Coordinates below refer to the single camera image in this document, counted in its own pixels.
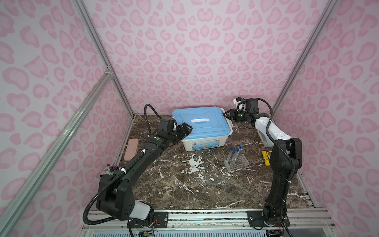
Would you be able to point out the blue plastic bin lid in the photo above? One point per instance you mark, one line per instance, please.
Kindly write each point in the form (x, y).
(187, 115)

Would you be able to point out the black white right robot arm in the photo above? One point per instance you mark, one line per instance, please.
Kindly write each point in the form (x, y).
(285, 158)

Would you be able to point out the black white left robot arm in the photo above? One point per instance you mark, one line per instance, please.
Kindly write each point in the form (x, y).
(115, 199)

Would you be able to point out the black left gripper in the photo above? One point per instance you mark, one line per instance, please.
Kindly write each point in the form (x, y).
(183, 134)

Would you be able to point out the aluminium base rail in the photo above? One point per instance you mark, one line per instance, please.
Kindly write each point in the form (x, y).
(308, 222)

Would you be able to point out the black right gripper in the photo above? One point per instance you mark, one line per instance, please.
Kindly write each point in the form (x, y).
(233, 114)

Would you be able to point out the white plastic storage bin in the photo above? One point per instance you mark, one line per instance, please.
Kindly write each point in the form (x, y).
(207, 142)

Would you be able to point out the pink pencil case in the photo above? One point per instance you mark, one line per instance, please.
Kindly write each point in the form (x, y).
(131, 149)

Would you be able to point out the clear test tube rack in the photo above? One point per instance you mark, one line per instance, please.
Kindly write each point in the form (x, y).
(239, 163)

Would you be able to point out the pink pen holder cup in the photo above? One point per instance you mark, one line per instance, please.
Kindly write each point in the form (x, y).
(110, 169)

